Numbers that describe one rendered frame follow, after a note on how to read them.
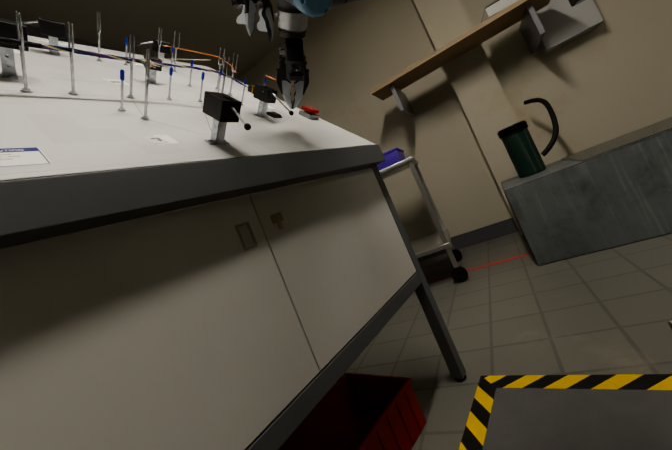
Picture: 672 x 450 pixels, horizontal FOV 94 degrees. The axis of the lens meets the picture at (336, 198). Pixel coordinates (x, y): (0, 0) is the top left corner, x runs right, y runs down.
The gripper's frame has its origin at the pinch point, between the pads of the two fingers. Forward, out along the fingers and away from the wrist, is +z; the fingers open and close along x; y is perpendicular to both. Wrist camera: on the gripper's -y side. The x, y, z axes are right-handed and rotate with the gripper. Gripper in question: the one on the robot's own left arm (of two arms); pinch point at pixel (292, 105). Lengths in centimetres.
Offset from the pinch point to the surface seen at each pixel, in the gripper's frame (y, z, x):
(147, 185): -46, -9, 25
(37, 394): -71, 1, 33
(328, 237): -35.3, 18.8, -6.8
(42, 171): -49, -14, 35
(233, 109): -26.5, -11.8, 13.6
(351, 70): 214, 66, -72
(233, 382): -67, 15, 14
